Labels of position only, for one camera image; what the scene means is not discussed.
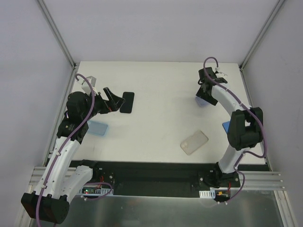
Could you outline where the light blue phone case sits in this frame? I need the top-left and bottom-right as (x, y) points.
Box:
(87, 120), (108, 137)

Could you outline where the horizontal aluminium extrusion rail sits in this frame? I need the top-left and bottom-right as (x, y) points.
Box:
(29, 167), (286, 191)

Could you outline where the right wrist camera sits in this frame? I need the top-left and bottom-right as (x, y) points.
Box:
(214, 67), (228, 84)

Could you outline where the right aluminium frame post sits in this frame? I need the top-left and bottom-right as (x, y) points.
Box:
(239, 0), (287, 72)

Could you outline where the dark blue phone case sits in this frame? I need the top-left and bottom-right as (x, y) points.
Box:
(222, 121), (230, 134)

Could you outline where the clear translucent phone case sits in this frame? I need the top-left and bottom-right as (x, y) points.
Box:
(180, 130), (209, 156)

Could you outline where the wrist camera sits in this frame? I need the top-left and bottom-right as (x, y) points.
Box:
(79, 76), (98, 96)
(214, 67), (228, 84)

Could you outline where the black smartphone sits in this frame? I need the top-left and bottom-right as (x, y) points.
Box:
(120, 92), (134, 114)

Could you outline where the aluminium frame post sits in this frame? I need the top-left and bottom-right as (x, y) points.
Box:
(36, 0), (78, 69)
(239, 0), (287, 72)

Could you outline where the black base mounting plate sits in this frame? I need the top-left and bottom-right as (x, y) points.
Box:
(70, 159), (240, 198)

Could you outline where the right white slotted cable duct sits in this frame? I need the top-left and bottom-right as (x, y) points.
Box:
(199, 190), (215, 199)

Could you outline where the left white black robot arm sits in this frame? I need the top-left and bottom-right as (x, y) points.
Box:
(21, 87), (125, 224)

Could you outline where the lavender phone case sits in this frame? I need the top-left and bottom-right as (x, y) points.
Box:
(195, 96), (209, 107)

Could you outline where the left aluminium frame post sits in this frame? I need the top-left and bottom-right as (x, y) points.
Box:
(36, 0), (78, 69)

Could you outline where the white slotted cable duct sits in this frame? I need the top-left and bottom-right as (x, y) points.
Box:
(199, 190), (215, 199)
(78, 187), (114, 196)

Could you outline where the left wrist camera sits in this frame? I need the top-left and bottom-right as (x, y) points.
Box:
(79, 76), (98, 96)

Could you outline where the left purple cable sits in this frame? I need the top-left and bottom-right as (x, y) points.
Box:
(35, 73), (97, 225)

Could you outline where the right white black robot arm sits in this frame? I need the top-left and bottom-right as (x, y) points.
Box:
(196, 67), (263, 188)

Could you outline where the left white slotted cable duct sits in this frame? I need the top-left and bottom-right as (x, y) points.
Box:
(78, 187), (114, 196)

